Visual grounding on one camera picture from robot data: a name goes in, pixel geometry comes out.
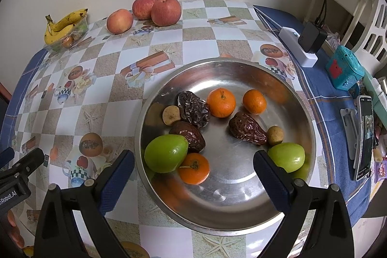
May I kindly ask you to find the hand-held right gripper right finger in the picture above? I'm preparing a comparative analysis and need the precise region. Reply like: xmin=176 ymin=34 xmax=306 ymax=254
xmin=253 ymin=150 xmax=354 ymax=258

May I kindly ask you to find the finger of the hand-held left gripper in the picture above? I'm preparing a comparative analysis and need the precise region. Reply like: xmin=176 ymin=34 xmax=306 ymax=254
xmin=0 ymin=147 xmax=15 ymax=169
xmin=9 ymin=148 xmax=45 ymax=183

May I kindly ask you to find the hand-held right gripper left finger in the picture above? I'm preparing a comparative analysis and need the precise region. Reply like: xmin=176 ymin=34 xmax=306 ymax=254
xmin=34 ymin=150 xmax=135 ymax=258

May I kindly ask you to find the green apple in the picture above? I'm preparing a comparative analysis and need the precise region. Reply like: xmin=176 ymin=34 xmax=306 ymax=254
xmin=144 ymin=134 xmax=189 ymax=174
xmin=267 ymin=142 xmax=306 ymax=173

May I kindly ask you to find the stainless steel bowl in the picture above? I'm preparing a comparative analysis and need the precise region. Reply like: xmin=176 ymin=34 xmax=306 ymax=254
xmin=134 ymin=58 xmax=316 ymax=236

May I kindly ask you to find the small brown longan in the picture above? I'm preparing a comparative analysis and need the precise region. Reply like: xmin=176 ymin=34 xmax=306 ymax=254
xmin=267 ymin=125 xmax=284 ymax=146
xmin=162 ymin=105 xmax=181 ymax=126

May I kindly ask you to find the long dark brown date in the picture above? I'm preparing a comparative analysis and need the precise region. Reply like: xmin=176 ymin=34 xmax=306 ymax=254
xmin=228 ymin=112 xmax=268 ymax=146

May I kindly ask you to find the mandarin orange with stem twig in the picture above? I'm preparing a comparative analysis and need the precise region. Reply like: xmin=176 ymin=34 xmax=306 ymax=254
xmin=177 ymin=153 xmax=210 ymax=185

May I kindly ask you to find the dark brown wrinkled date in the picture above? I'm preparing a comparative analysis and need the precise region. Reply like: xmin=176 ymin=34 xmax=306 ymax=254
xmin=177 ymin=91 xmax=211 ymax=129
xmin=169 ymin=121 xmax=207 ymax=153

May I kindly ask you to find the checkered printed plastic tablecloth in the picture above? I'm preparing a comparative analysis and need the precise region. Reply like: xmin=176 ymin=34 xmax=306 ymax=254
xmin=0 ymin=0 xmax=325 ymax=258

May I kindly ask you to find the smartphone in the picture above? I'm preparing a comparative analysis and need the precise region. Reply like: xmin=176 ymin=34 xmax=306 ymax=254
xmin=353 ymin=95 xmax=375 ymax=181

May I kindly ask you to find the white power strip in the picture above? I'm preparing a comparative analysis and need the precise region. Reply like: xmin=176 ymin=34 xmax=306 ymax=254
xmin=278 ymin=27 xmax=319 ymax=68

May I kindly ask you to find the teal plastic toy box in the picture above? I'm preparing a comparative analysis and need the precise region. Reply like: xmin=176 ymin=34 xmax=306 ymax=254
xmin=325 ymin=45 xmax=364 ymax=90

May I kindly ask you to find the clear plastic container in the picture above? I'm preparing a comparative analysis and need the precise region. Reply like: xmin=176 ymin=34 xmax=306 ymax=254
xmin=45 ymin=18 xmax=89 ymax=52

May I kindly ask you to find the pale green plastic case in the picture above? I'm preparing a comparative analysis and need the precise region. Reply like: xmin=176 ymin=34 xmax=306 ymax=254
xmin=363 ymin=71 xmax=387 ymax=113

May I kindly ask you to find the bunch of yellow bananas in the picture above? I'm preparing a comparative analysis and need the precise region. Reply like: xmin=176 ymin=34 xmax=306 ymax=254
xmin=44 ymin=8 xmax=89 ymax=45

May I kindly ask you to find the black charger block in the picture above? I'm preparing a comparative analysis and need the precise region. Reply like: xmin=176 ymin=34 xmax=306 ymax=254
xmin=298 ymin=21 xmax=328 ymax=53

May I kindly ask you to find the pink plastic bag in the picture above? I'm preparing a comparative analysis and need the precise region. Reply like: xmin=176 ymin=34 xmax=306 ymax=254
xmin=322 ymin=31 xmax=341 ymax=53

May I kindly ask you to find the small pale red apple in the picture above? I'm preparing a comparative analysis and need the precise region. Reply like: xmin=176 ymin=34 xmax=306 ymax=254
xmin=106 ymin=8 xmax=134 ymax=35

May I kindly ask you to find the large red apple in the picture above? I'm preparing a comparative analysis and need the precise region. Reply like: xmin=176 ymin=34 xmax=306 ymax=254
xmin=132 ymin=0 xmax=158 ymax=20
xmin=150 ymin=0 xmax=182 ymax=27

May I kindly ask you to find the white plastic chair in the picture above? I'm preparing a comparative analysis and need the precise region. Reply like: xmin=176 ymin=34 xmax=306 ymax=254
xmin=302 ymin=0 xmax=387 ymax=65

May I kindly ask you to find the white power strip cable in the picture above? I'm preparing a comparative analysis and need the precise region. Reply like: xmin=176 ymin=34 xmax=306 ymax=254
xmin=254 ymin=6 xmax=282 ymax=33

